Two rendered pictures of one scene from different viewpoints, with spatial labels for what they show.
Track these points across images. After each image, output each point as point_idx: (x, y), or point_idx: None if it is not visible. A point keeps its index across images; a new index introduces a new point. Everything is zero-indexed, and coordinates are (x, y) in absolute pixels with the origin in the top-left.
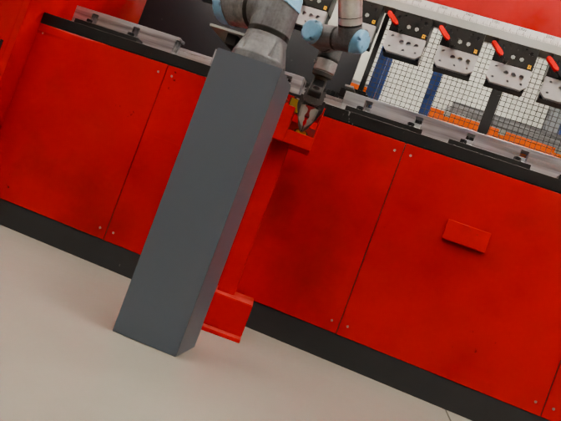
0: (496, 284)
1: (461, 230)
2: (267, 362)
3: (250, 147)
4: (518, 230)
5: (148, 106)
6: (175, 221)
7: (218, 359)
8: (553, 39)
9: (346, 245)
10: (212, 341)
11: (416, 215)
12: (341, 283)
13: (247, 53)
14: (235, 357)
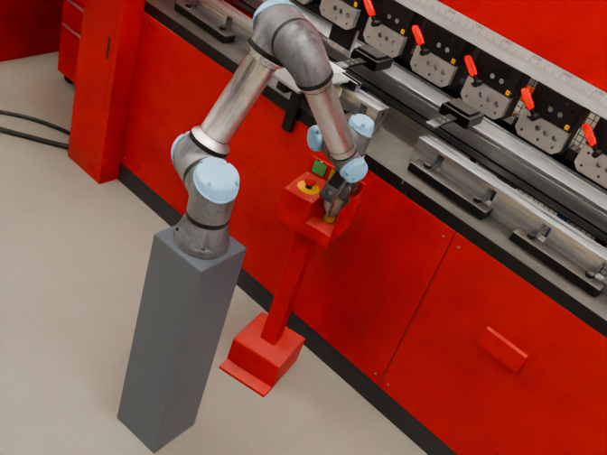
0: (527, 404)
1: (496, 343)
2: (268, 434)
3: (183, 329)
4: (558, 363)
5: None
6: (143, 362)
7: (205, 444)
8: None
9: (391, 312)
10: (228, 403)
11: (458, 310)
12: (385, 345)
13: (178, 244)
14: (230, 434)
